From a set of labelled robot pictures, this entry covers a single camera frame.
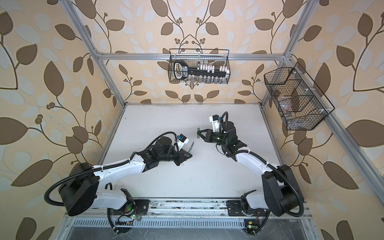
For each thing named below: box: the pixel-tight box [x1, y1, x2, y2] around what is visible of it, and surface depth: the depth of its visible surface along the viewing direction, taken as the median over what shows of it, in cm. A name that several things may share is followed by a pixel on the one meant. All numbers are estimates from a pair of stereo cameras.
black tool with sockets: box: [173, 60, 231, 80], surface depth 84 cm
